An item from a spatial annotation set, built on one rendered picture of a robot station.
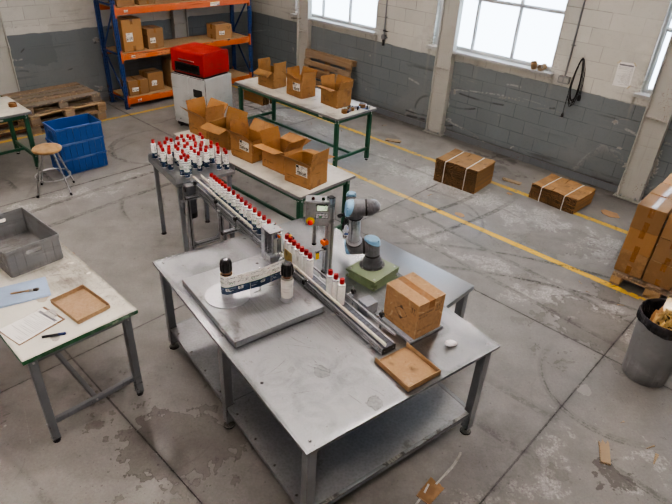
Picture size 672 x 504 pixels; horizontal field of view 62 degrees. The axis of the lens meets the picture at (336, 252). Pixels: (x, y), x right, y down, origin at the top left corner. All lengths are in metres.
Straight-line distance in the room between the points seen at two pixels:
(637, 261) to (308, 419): 4.12
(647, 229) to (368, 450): 3.63
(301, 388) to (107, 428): 1.64
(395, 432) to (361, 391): 0.71
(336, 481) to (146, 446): 1.36
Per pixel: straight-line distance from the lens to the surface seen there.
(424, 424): 4.03
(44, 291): 4.39
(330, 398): 3.27
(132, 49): 10.52
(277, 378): 3.37
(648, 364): 5.14
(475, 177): 7.63
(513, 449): 4.36
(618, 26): 8.29
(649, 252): 6.26
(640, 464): 4.66
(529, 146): 8.98
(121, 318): 4.01
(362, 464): 3.76
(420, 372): 3.48
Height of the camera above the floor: 3.20
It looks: 32 degrees down
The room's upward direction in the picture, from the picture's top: 3 degrees clockwise
